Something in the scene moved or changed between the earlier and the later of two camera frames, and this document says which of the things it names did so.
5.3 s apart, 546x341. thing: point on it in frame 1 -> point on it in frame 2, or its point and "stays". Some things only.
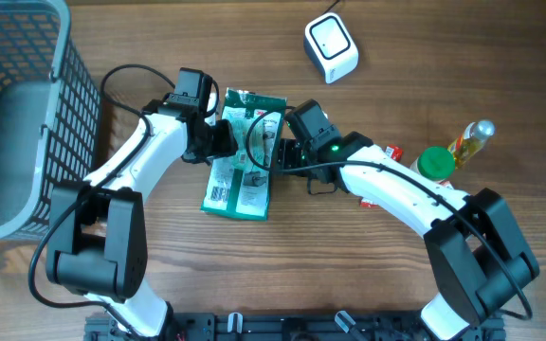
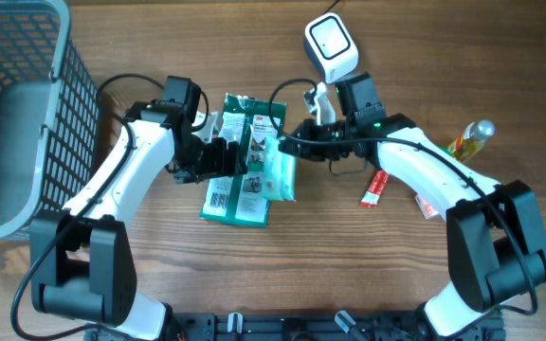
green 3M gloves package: [238, 182] stays
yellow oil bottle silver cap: [469, 143] stays
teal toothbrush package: [249, 133] -> [280, 170]
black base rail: [317, 326] stays
